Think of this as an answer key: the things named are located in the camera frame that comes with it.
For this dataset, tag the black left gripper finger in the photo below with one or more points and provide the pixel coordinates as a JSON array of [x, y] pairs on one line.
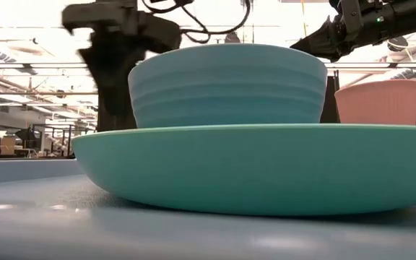
[[141, 54], [112, 72]]

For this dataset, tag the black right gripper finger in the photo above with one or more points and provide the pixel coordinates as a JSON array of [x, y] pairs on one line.
[[332, 25], [323, 45]]

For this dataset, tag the pink plastic cup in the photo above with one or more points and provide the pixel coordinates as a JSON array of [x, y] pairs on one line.
[[377, 103]]

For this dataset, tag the blue ribbed bowl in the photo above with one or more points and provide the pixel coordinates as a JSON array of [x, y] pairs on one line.
[[229, 86]]

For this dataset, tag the teal plate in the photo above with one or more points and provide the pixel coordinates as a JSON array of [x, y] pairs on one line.
[[251, 169]]

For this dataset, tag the blue plastic tray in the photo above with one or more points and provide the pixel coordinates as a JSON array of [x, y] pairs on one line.
[[49, 224]]

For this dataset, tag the round hanging ceiling fixture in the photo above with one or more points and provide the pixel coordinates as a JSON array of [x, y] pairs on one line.
[[232, 38]]

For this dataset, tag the background black workstation frame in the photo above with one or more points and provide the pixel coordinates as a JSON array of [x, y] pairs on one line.
[[56, 139]]

